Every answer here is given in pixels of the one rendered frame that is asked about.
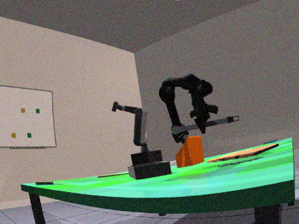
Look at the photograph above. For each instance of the white cylinder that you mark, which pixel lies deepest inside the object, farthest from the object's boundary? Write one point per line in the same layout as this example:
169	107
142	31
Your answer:
173	164

